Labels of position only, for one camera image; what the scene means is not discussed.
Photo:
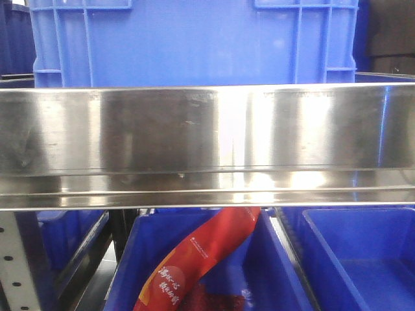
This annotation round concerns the lower middle blue bin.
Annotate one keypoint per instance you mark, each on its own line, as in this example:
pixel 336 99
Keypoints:
pixel 256 276

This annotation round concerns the blue bin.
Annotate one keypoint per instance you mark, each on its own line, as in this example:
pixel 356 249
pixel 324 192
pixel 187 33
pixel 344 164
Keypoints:
pixel 64 231
pixel 360 259
pixel 256 276

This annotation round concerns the lower left blue bin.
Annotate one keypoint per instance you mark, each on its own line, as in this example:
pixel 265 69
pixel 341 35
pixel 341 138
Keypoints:
pixel 64 231

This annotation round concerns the lower right blue bin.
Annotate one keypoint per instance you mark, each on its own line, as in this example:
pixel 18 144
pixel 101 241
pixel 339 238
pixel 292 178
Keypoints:
pixel 360 259

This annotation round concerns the red snack package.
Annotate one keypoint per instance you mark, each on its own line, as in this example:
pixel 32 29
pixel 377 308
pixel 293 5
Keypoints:
pixel 200 251

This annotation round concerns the large light blue crate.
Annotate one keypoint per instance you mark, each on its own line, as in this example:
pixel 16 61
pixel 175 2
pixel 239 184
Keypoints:
pixel 192 43

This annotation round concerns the stainless steel conveyor wall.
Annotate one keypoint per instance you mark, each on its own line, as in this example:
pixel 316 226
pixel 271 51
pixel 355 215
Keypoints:
pixel 284 145

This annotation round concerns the white perforated rack post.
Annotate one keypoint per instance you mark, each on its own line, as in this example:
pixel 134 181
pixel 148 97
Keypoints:
pixel 16 275

